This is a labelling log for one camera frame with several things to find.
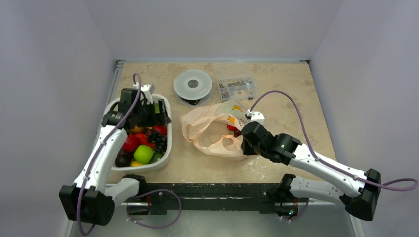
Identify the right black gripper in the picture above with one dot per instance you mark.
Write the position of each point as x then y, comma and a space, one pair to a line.
247, 143

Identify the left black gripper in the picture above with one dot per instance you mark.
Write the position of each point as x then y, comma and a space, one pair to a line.
159, 118

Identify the red orange fake fruit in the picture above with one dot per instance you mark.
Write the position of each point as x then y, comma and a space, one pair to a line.
236, 131

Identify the orange printed plastic bag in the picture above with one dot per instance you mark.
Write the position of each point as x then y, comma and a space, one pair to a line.
206, 128

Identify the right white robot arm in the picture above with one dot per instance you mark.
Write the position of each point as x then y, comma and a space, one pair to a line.
357, 190

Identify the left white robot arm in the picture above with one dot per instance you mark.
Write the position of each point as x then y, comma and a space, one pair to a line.
88, 199

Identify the red apple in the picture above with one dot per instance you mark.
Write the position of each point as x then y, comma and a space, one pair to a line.
162, 130

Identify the dark grape bunch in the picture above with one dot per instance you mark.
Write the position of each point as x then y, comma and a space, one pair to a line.
157, 141

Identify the red strawberry fruit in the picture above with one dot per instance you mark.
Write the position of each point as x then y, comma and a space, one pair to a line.
133, 142

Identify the large green apple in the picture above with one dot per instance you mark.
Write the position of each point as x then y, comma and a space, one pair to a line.
143, 154

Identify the grey filament spool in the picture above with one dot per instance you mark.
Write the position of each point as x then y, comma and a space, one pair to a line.
193, 87

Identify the white plastic basket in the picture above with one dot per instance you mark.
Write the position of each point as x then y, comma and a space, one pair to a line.
160, 164

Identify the clear screw organizer box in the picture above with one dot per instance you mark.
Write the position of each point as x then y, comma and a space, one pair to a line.
235, 81

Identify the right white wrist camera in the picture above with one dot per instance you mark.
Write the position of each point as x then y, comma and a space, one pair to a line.
255, 116

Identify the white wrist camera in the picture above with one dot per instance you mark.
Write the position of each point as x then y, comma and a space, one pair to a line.
146, 92
255, 116

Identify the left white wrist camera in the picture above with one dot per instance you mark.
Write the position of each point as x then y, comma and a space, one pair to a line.
146, 92

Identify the aluminium frame rail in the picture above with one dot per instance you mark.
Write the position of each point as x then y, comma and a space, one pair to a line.
113, 87

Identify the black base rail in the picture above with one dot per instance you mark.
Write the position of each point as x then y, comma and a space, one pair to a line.
264, 198

